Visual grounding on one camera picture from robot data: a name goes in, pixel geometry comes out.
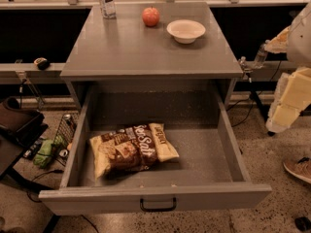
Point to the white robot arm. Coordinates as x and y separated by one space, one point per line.
295 40

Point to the black yellow tape measure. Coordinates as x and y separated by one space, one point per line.
42 63

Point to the white bowl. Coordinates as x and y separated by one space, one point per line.
185 31

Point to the brown sea salt chip bag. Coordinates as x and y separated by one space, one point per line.
132 149

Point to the soda can in basket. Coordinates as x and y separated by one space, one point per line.
70 121

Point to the dark brown bag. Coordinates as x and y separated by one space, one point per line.
17 124

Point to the black drawer handle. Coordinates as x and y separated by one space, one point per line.
158 206

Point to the brown sneaker shoe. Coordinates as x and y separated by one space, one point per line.
300 169

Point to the clear water bottle on counter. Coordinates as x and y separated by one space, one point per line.
108 9

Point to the clear plastic bottle on rail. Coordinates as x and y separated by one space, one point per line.
261 56

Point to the black object on floor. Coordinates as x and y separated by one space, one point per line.
303 223

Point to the black stand leg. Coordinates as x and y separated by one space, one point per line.
262 109

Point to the grey cabinet counter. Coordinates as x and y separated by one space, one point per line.
124 46

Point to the grey open top drawer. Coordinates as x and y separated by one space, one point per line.
209 173

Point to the black wire basket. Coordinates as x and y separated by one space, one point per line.
65 135

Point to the green chip bag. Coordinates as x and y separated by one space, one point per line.
48 153

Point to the red apple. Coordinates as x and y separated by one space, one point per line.
150 16

